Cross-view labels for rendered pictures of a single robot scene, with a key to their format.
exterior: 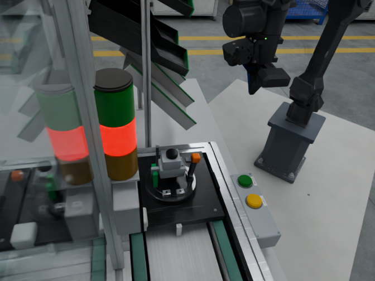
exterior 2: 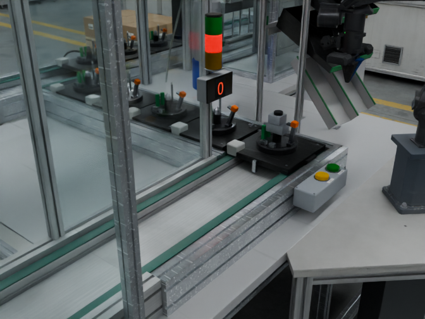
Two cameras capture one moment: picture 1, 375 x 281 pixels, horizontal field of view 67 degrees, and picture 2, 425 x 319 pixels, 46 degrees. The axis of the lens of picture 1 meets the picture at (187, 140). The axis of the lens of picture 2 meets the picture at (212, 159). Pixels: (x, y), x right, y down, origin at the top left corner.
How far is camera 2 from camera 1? 1.22 m
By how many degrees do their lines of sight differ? 47
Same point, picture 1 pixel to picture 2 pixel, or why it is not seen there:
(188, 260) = (245, 183)
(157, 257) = (230, 174)
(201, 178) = (301, 152)
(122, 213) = (199, 81)
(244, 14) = (321, 11)
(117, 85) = (211, 14)
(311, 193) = (409, 226)
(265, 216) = (317, 185)
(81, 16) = not seen: outside the picture
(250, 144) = not seen: hidden behind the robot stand
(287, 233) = (343, 227)
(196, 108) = (386, 144)
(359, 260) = not seen: outside the picture
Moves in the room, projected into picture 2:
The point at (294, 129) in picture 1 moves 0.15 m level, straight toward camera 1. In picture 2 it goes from (406, 145) to (358, 149)
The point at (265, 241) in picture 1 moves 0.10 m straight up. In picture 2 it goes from (301, 197) to (304, 166)
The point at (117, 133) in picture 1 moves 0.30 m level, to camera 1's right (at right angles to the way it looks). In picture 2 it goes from (208, 38) to (279, 61)
